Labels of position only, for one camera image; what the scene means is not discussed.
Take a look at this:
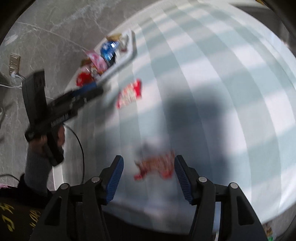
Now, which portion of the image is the red orange snack packet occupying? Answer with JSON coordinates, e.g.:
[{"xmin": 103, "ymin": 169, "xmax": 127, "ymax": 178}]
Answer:
[{"xmin": 133, "ymin": 151, "xmax": 175, "ymax": 181}]

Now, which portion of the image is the blue white snack packet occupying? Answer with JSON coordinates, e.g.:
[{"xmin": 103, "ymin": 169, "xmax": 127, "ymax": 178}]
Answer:
[{"xmin": 100, "ymin": 41, "xmax": 119, "ymax": 67}]

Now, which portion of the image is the person left hand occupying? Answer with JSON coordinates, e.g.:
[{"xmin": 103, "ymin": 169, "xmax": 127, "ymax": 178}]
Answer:
[{"xmin": 28, "ymin": 126, "xmax": 65, "ymax": 159}]

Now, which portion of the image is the red Mylikes chocolate bag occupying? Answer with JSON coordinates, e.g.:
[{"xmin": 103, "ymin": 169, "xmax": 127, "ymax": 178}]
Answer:
[{"xmin": 76, "ymin": 65, "xmax": 94, "ymax": 87}]

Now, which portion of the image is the pink snack packet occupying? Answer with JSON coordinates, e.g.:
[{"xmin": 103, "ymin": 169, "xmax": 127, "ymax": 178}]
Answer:
[{"xmin": 85, "ymin": 50, "xmax": 108, "ymax": 75}]

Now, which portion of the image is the white plastic tray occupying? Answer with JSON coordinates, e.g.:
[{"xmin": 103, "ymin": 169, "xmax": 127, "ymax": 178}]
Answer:
[{"xmin": 65, "ymin": 29, "xmax": 137, "ymax": 92}]

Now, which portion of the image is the green white checkered tablecloth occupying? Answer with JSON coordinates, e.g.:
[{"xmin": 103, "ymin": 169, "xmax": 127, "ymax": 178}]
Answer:
[{"xmin": 63, "ymin": 1, "xmax": 295, "ymax": 231}]

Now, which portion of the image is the grey black left sleeve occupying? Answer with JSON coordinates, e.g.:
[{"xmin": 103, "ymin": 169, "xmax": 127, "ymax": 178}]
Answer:
[{"xmin": 1, "ymin": 148, "xmax": 52, "ymax": 240}]

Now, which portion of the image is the wall power socket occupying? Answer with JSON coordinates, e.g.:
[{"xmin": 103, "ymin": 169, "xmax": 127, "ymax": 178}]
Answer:
[{"xmin": 9, "ymin": 53, "xmax": 21, "ymax": 76}]

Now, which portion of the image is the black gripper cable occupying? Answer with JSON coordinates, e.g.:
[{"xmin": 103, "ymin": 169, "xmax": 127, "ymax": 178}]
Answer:
[{"xmin": 63, "ymin": 123, "xmax": 85, "ymax": 183}]

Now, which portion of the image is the red white candy packet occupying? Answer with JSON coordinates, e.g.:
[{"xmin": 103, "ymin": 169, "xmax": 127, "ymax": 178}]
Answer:
[{"xmin": 116, "ymin": 78, "xmax": 142, "ymax": 109}]

